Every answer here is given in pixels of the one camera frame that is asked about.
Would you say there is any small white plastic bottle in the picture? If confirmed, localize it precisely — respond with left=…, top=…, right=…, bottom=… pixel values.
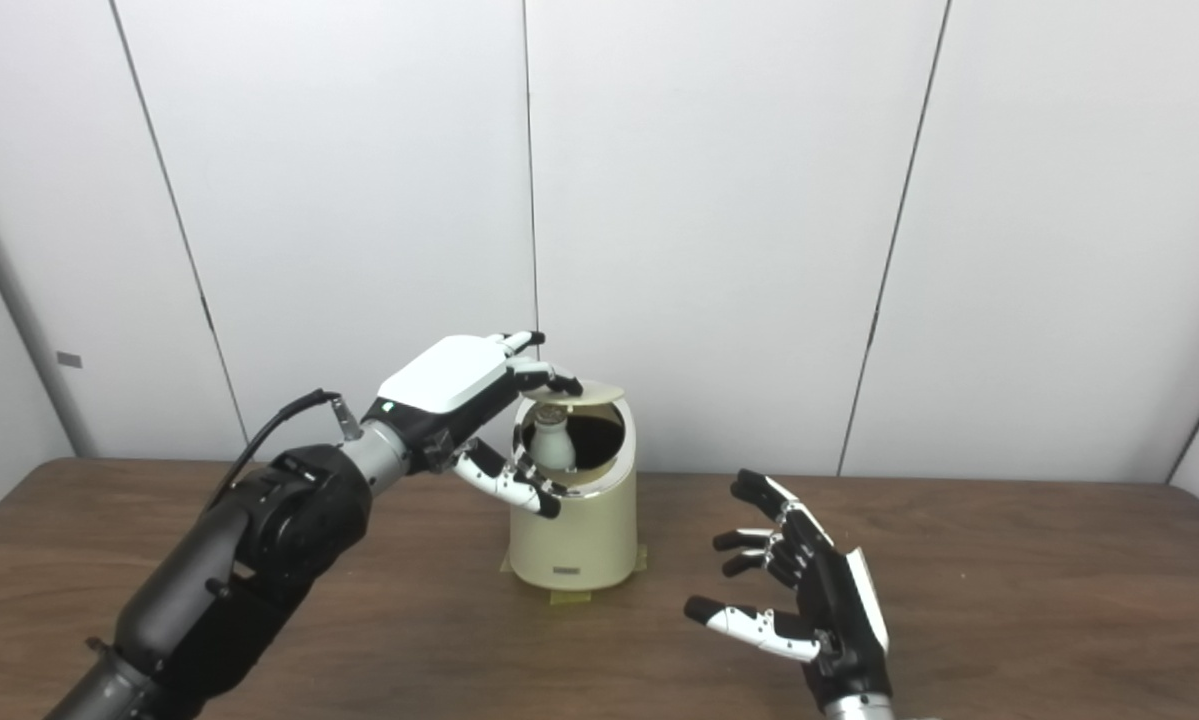
left=529, top=405, right=577, bottom=471

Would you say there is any cream round bin lid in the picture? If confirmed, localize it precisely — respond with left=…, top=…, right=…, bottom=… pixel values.
left=515, top=383, right=626, bottom=409

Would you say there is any cream-colored plastic bin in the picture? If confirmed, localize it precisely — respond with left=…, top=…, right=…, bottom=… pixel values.
left=507, top=395, right=640, bottom=591

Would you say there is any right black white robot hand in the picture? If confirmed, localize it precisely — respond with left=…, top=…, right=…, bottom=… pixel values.
left=684, top=469, right=895, bottom=711

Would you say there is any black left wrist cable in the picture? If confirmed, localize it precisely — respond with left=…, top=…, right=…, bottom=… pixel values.
left=204, top=389, right=365, bottom=511

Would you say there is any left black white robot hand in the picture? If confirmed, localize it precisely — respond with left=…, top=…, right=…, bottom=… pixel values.
left=362, top=331, right=584, bottom=519

